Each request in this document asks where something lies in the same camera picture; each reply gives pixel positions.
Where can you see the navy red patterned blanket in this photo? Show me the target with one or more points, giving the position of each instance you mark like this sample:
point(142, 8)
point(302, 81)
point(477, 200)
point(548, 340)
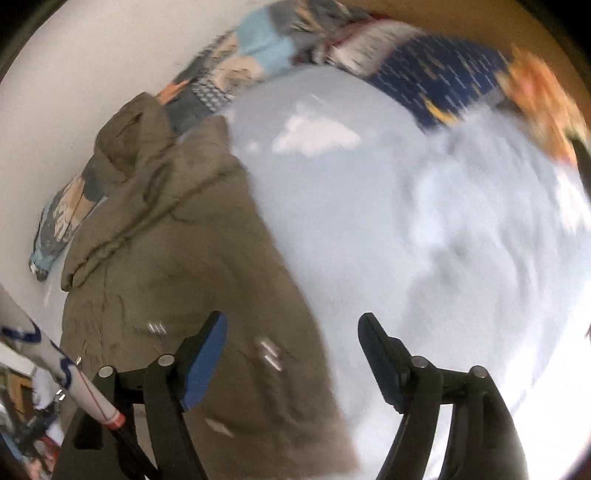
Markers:
point(438, 78)

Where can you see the orange cloth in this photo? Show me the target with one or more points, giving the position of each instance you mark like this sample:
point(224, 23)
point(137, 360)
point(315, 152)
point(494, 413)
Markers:
point(540, 92)

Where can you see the blurred colourful clutter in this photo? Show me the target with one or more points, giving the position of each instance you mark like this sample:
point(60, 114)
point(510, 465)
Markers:
point(23, 415)

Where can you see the olive padded jacket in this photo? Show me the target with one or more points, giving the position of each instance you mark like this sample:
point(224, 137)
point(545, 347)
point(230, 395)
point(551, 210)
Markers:
point(184, 230)

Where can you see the patchwork printed blanket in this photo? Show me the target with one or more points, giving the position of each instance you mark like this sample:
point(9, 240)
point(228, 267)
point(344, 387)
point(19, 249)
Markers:
point(258, 50)

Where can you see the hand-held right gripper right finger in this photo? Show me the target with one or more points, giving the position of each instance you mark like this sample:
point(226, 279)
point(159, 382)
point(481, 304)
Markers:
point(382, 364)

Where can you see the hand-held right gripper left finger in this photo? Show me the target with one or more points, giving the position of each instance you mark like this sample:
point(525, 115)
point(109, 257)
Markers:
point(206, 364)

